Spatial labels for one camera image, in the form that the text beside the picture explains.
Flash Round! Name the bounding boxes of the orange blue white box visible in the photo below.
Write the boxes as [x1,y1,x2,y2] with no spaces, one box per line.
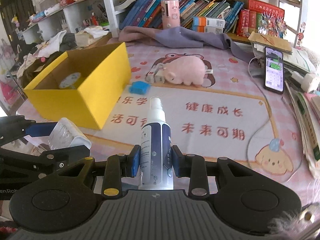
[192,16,225,34]

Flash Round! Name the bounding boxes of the cream eraser block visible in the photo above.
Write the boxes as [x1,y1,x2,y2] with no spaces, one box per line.
[48,118,92,150]

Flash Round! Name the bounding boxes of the pink cylinder device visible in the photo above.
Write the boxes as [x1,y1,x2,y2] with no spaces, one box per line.
[161,0,180,29]

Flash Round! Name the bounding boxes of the purple pink cloth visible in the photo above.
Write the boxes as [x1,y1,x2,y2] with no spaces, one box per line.
[108,26,254,63]

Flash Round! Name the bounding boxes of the pink cartoon desk mat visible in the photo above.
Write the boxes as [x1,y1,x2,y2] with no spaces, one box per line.
[84,45,310,184]

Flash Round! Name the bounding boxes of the black smartphone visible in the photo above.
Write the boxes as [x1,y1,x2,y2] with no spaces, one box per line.
[264,47,284,94]

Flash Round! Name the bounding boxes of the red dictionary book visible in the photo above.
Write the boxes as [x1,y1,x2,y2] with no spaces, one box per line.
[244,0,285,17]

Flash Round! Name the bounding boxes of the pile of papers and books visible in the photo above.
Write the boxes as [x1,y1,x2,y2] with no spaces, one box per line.
[251,43,319,179]

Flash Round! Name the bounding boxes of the white spray bottle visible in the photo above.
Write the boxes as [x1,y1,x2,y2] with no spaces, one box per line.
[138,96,174,190]

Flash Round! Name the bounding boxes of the blue tissue pack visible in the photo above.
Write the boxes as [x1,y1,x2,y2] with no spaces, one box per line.
[129,81,150,95]

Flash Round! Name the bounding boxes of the white staples box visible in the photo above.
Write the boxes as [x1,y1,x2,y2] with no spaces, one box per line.
[145,66,159,84]

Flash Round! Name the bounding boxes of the pile of clothes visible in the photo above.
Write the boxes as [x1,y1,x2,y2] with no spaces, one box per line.
[16,30,77,88]

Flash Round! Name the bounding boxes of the white charging cable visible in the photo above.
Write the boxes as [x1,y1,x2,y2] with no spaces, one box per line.
[246,56,304,183]

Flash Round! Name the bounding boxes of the yellow tape roll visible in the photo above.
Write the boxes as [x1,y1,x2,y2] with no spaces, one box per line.
[59,72,83,89]

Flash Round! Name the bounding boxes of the yellow cardboard box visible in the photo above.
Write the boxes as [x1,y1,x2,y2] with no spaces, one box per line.
[24,43,131,129]

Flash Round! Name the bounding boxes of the pink plush pig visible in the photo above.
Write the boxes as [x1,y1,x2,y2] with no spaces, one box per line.
[163,55,206,86]

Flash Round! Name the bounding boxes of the tissue box with tissues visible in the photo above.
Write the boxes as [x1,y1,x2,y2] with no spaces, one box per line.
[75,25,109,47]

